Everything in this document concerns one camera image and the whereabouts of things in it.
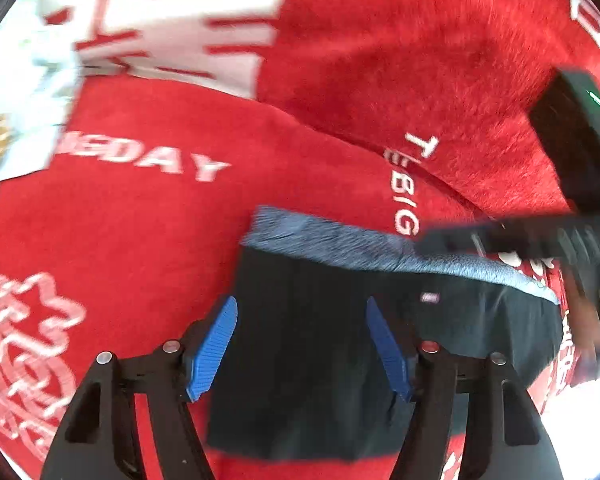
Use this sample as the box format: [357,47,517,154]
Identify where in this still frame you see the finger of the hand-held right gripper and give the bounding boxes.
[415,215,600,263]

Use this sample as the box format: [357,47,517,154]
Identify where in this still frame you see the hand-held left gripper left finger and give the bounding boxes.
[40,296,239,480]

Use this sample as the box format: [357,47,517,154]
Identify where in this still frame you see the red printed blanket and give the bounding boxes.
[0,0,600,480]

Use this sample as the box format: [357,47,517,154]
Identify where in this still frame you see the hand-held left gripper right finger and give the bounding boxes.
[366,297,563,480]

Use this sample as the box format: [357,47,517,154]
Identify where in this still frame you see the light floral cloth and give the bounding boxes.
[0,0,81,216]

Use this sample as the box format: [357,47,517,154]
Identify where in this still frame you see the black pants with blue waistband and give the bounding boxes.
[205,205,566,463]

